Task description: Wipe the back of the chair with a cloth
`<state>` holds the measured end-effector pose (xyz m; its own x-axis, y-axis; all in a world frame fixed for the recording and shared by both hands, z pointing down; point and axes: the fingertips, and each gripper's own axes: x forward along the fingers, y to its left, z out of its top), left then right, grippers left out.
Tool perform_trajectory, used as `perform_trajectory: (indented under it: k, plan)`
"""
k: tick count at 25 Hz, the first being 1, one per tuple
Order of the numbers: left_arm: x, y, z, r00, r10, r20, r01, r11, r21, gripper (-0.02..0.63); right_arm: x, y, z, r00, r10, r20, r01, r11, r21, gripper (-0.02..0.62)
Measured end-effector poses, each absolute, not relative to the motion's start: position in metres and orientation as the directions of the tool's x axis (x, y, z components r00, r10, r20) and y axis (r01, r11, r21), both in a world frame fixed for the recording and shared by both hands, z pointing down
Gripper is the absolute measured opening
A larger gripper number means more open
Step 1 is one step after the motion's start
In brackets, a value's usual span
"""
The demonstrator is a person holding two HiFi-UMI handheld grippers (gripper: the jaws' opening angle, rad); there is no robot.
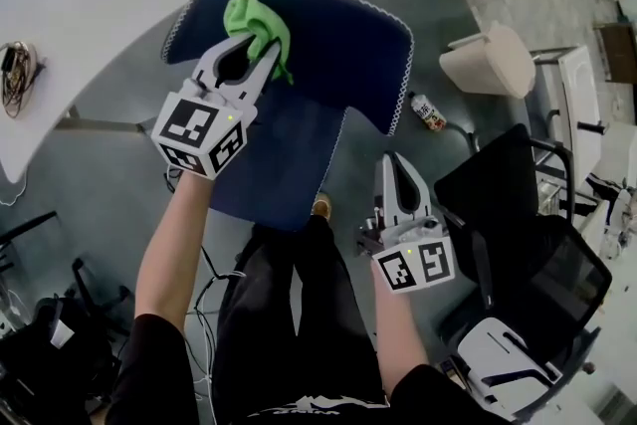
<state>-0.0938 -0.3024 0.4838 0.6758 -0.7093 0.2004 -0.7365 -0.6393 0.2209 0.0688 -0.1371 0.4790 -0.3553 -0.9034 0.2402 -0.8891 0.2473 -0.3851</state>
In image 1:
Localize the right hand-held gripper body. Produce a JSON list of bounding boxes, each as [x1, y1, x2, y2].
[[355, 206, 457, 296]]

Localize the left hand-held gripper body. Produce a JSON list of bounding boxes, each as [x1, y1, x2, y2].
[[150, 78, 260, 181]]

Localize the green cloth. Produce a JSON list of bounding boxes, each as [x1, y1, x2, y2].
[[222, 0, 296, 87]]

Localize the navy blue fabric chair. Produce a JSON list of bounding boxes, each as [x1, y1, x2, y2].
[[159, 0, 416, 233]]

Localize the person's left forearm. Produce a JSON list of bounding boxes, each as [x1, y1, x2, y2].
[[133, 171, 216, 320]]

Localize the person's right forearm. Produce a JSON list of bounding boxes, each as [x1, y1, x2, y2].
[[370, 259, 432, 395]]

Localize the black mesh office chair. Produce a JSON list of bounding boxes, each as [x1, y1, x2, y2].
[[432, 122, 614, 419]]

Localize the beige tub chair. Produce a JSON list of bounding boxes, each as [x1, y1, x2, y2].
[[438, 21, 537, 101]]

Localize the black swivel chair base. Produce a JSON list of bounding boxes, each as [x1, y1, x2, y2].
[[0, 210, 136, 425]]

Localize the person's tan shoe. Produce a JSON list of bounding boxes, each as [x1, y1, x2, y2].
[[311, 192, 332, 220]]

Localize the plastic drink bottle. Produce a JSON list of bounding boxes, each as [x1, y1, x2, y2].
[[409, 91, 448, 132]]

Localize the grey metal table leg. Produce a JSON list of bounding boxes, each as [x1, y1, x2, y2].
[[53, 106, 156, 134]]

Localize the person's black trousers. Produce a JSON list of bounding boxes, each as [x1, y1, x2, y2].
[[211, 212, 390, 417]]

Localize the white panel board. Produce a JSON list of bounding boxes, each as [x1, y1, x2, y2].
[[556, 45, 606, 188]]

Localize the dark wooden crate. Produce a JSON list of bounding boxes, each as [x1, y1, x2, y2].
[[593, 21, 637, 86]]

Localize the person's black shirt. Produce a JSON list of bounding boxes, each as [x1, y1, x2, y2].
[[105, 312, 514, 425]]

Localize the white floor cable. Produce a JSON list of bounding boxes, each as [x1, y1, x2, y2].
[[184, 243, 248, 425]]

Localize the tangled cable bundle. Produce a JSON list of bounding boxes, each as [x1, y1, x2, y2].
[[0, 40, 47, 119]]

